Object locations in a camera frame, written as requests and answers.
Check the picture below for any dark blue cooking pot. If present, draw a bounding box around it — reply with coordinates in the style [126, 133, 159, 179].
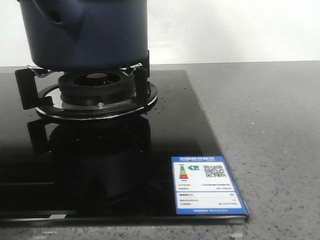
[19, 0, 148, 72]

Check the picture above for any right gas burner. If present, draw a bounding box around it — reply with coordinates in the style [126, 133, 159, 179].
[15, 57, 158, 123]

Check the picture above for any blue energy label sticker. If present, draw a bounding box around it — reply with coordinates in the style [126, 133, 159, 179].
[171, 156, 248, 216]

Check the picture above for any black glass gas cooktop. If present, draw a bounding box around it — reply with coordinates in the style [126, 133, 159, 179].
[0, 70, 249, 226]

